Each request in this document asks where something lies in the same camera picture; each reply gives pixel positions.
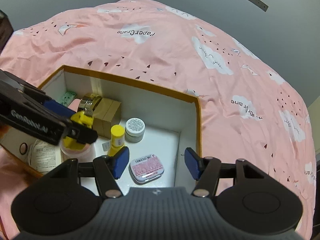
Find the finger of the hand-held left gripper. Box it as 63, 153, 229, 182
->
62, 121, 98, 144
0, 70, 75, 119

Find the pink labelled tin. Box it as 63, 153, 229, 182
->
129, 152, 165, 184

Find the green patterned packet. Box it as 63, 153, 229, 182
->
62, 91, 77, 105

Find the pink printed blanket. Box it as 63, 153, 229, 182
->
0, 0, 315, 240

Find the pink cream jar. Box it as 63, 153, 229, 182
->
61, 142, 97, 164

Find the orange cardboard box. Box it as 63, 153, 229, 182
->
0, 65, 202, 188

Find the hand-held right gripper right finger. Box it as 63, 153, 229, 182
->
184, 147, 272, 197

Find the yellow plastic toy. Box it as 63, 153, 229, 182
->
62, 110, 95, 151

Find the gold lidded jar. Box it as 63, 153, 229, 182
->
77, 92, 103, 113

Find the small brown cardboard box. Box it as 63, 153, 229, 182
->
93, 96, 122, 138

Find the yellow tube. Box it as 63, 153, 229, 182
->
107, 124, 125, 157

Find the dark brown panel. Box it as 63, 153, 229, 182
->
0, 10, 14, 53

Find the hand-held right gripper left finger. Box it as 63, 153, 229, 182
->
51, 146, 130, 198

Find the white jar glitter lid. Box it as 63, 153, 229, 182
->
124, 117, 146, 143

